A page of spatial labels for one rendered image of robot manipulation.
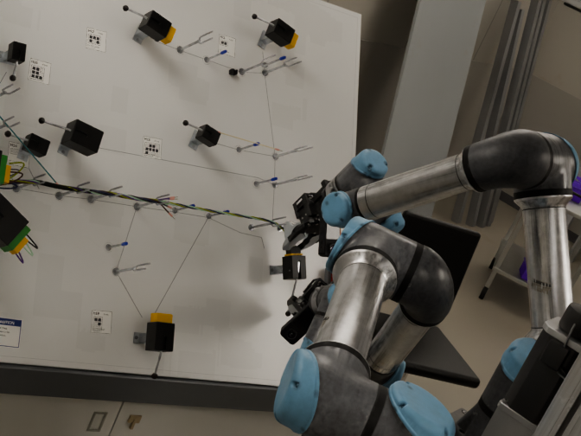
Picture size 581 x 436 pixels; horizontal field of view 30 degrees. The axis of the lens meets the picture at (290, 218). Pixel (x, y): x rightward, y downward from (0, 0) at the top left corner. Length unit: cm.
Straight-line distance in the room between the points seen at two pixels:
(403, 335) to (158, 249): 67
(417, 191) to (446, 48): 514
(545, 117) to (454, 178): 756
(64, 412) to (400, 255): 92
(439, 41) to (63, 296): 508
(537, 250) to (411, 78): 482
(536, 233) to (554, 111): 749
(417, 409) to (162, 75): 125
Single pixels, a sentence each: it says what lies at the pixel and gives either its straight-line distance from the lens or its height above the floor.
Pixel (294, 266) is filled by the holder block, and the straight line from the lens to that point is 260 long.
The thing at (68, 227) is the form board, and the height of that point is 111.
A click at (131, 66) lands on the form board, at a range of 255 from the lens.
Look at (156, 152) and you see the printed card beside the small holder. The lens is 253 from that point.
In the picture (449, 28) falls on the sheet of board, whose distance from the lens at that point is 726.
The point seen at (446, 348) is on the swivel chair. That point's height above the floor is 48.
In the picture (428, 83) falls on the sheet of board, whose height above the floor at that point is 101.
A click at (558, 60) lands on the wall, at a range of 969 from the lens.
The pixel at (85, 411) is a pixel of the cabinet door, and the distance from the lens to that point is 251.
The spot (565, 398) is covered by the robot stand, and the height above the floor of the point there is 147.
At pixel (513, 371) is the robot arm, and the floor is 135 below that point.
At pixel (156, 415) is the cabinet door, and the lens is 260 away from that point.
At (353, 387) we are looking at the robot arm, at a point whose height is 138.
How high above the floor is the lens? 203
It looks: 18 degrees down
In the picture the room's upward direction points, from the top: 25 degrees clockwise
